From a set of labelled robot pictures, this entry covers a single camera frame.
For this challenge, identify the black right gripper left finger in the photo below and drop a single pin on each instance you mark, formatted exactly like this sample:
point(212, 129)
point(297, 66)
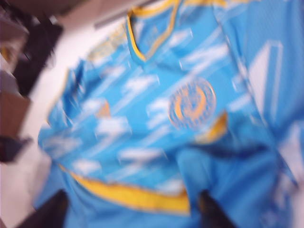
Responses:
point(51, 213)

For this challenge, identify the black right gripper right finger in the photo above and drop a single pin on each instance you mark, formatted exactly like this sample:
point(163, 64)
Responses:
point(212, 211)

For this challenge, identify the light blue soccer jersey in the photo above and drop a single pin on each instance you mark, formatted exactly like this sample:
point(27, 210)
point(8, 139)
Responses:
point(142, 118)

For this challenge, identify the brown cardboard box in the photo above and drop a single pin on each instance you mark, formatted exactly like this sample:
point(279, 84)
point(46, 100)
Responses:
point(13, 114)

